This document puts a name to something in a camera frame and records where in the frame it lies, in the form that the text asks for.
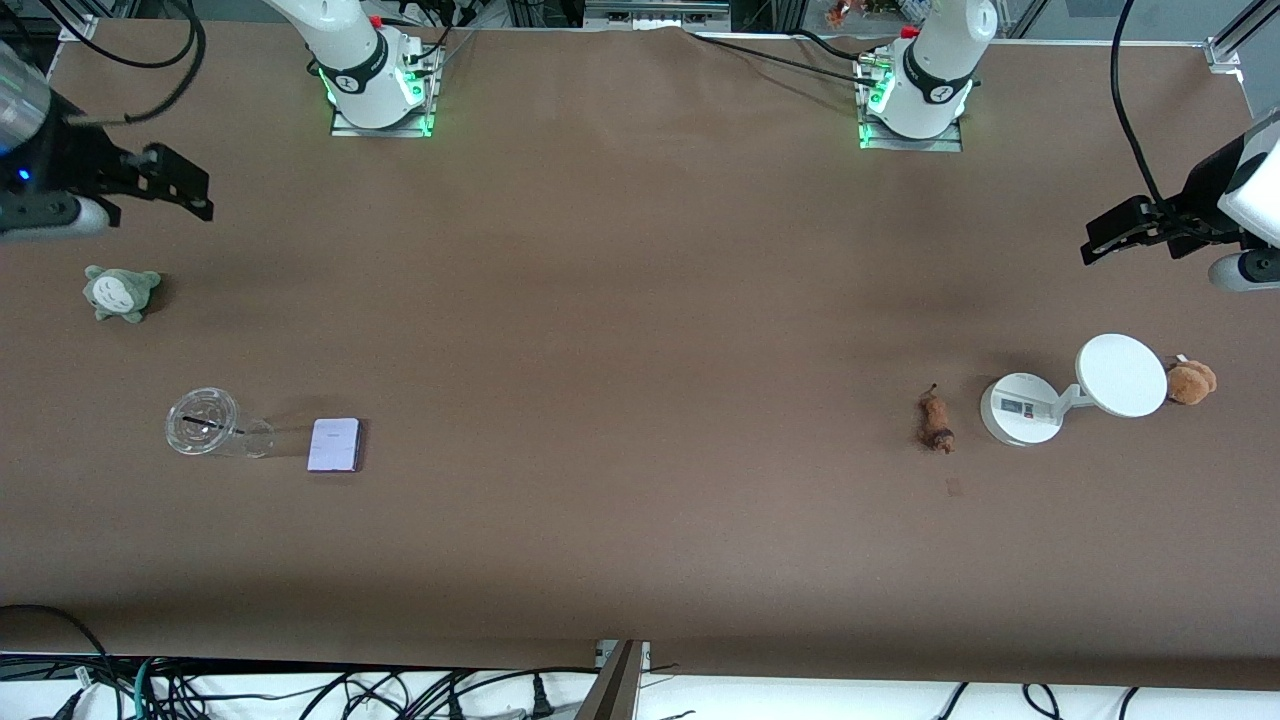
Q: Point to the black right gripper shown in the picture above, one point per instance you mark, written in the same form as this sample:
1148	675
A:
68	160

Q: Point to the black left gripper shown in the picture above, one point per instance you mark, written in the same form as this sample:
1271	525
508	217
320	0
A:
1204	192

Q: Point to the grey totoro plush toy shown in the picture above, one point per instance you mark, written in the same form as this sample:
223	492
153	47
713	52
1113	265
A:
118	293

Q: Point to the white round desk lamp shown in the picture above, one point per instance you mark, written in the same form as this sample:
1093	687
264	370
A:
1120	375

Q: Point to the brown plush toy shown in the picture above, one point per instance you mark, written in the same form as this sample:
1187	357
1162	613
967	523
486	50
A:
1190	382

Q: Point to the clear plastic cup with lid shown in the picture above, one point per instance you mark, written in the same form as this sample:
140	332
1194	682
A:
203	422

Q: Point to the small orange toy figure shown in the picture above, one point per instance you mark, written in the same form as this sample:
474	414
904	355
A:
838	14

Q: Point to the brown table cover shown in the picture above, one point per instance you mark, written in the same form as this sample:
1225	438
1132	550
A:
640	250

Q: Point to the black power plug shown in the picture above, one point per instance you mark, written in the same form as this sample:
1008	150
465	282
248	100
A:
541	705
456	708

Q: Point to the small aluminium frame bracket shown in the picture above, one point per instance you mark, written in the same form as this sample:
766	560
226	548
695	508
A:
78	30

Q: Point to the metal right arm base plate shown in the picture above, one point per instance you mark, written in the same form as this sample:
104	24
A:
345	128

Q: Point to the large aluminium frame bracket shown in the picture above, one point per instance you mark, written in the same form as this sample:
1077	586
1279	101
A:
1225	55

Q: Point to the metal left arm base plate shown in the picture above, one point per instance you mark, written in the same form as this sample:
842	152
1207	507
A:
945	146

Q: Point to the silver metal rail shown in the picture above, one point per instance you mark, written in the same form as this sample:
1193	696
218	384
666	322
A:
655	15

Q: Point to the dark metal support post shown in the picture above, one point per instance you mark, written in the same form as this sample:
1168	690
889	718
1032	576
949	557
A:
615	690

